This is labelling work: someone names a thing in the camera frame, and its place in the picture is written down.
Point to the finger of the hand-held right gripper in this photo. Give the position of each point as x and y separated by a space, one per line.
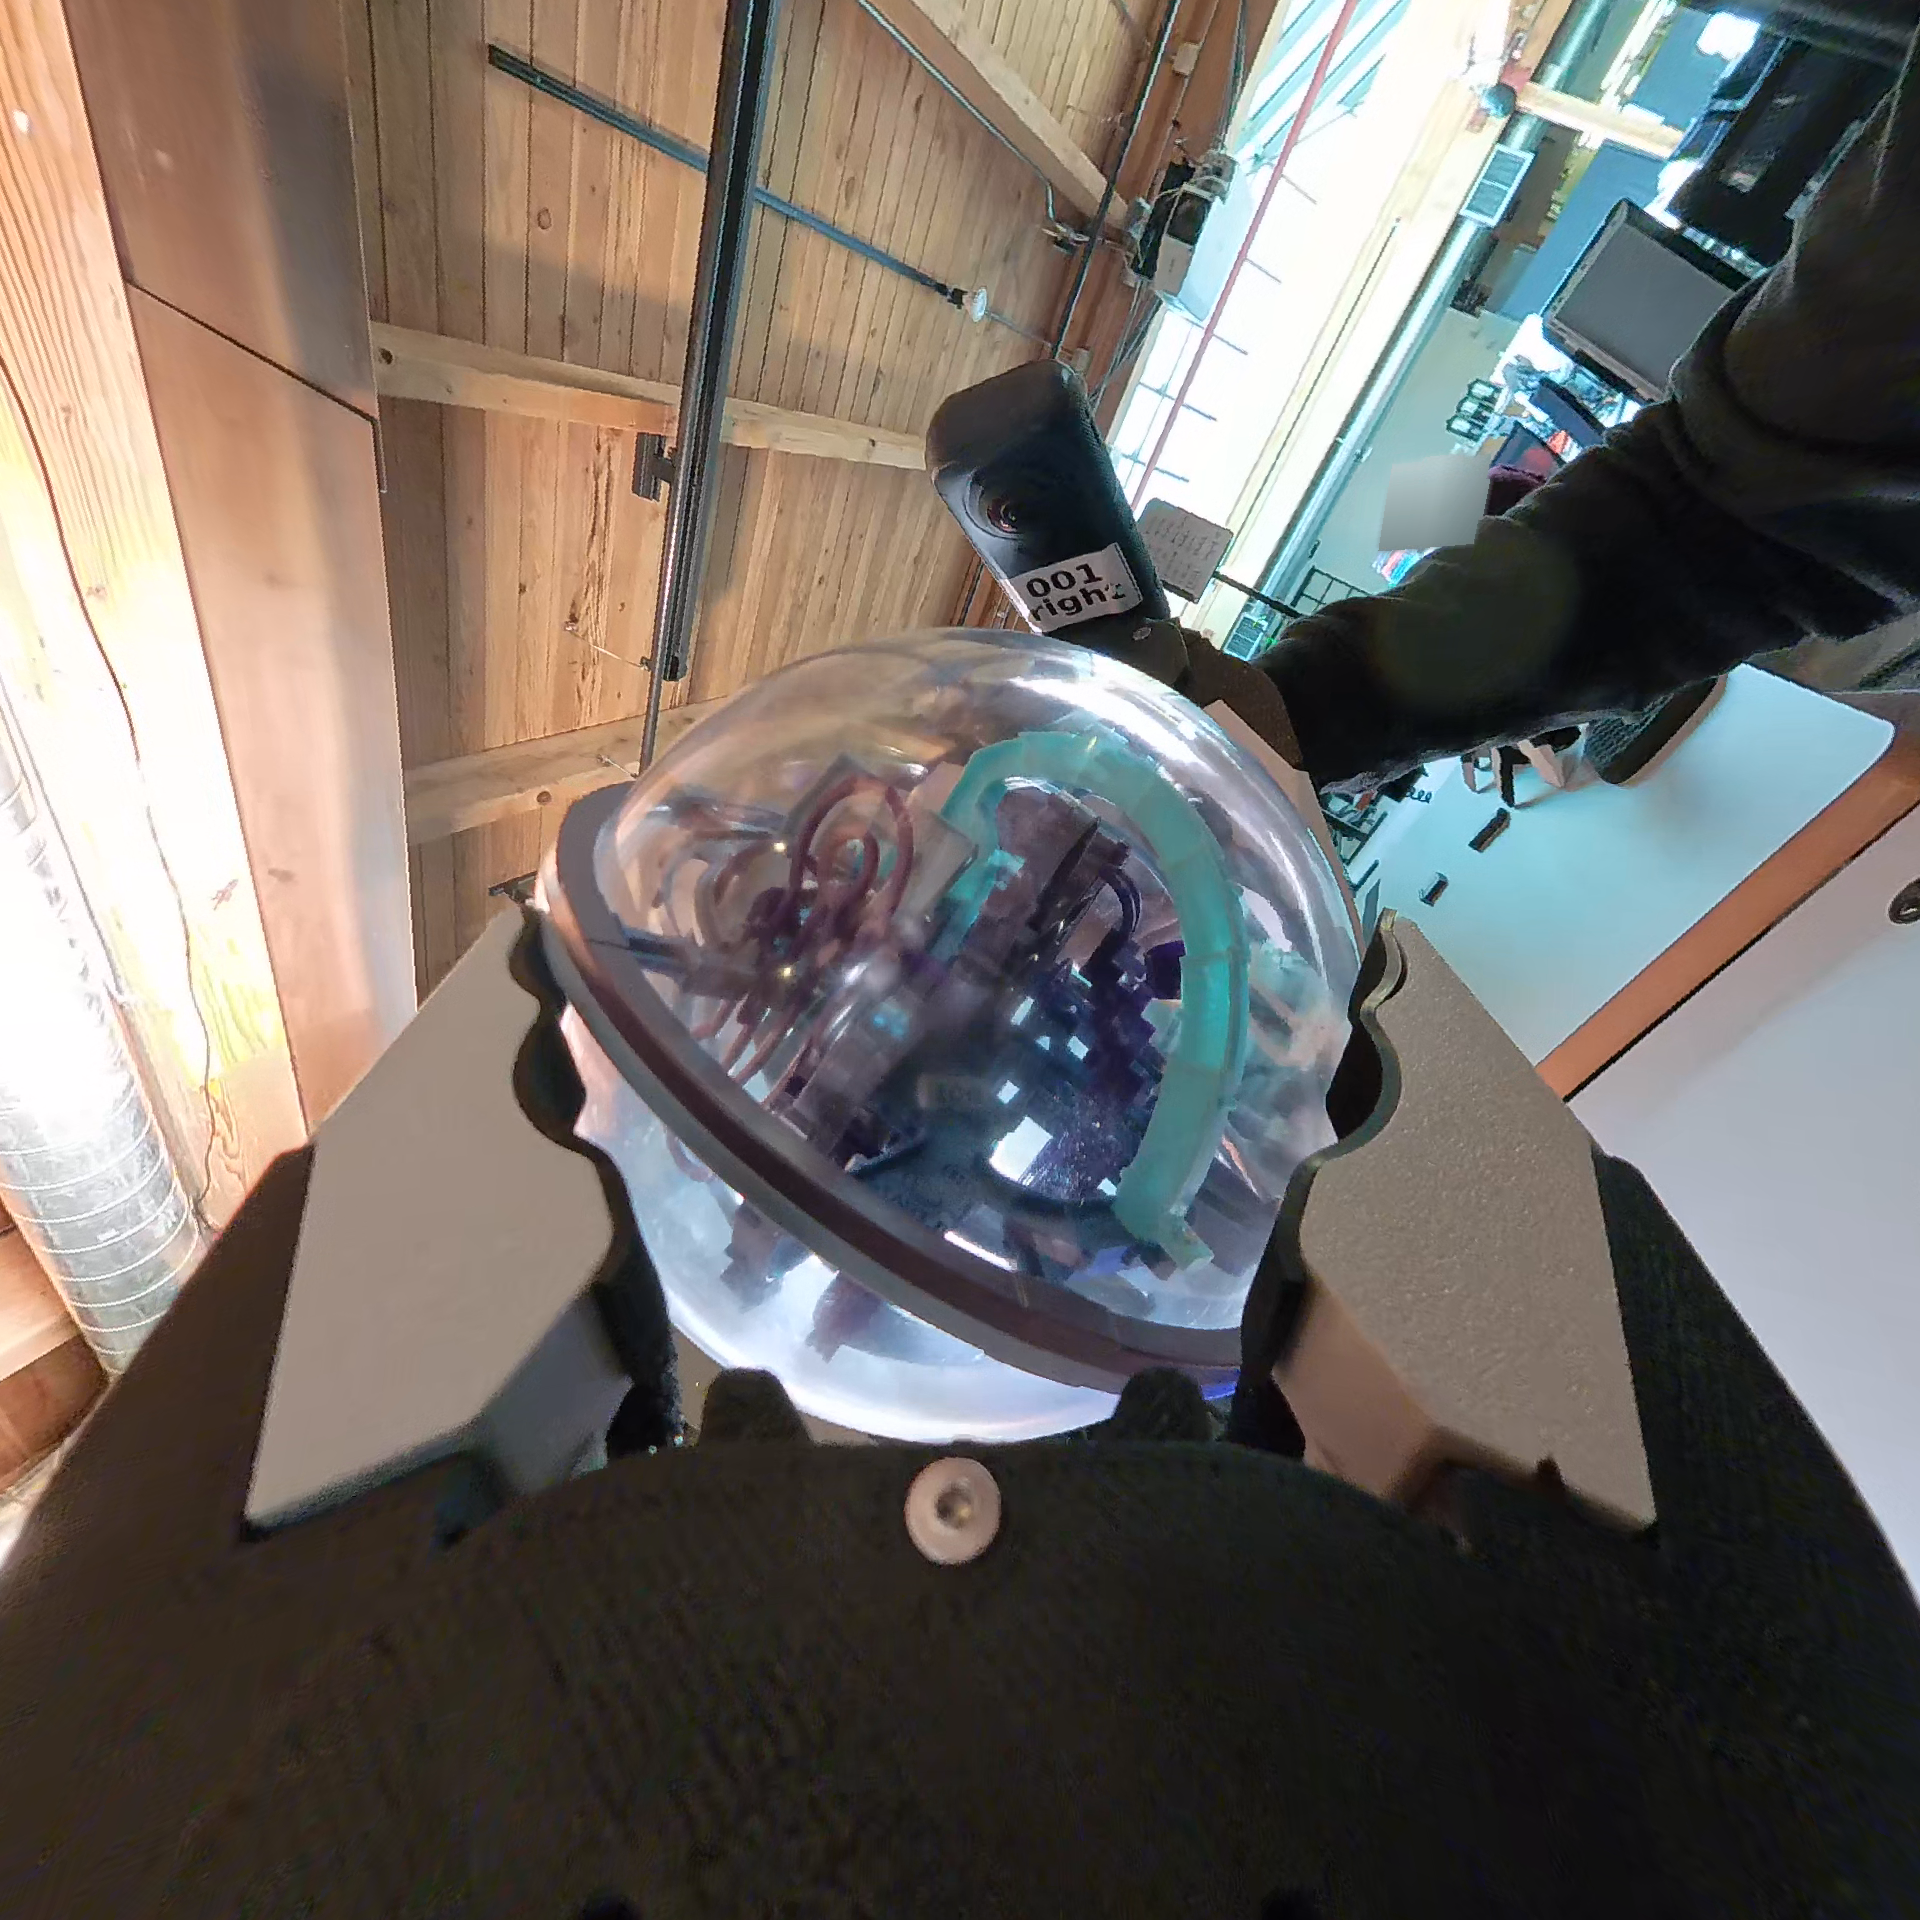
1276 773

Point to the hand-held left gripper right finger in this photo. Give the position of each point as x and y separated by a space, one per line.
1485 1243

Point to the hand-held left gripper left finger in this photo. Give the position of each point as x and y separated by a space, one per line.
405 1230

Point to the clear maze ball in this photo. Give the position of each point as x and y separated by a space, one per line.
932 901

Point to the person's right forearm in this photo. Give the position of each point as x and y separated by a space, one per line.
1577 570

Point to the white ceiling box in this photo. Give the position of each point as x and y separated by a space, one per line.
1185 224

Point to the black dimpled wrist rest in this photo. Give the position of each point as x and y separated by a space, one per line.
1659 733

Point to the grey screen on stand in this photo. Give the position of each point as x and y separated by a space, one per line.
1636 300

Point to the silver air duct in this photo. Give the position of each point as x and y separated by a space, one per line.
90 1140

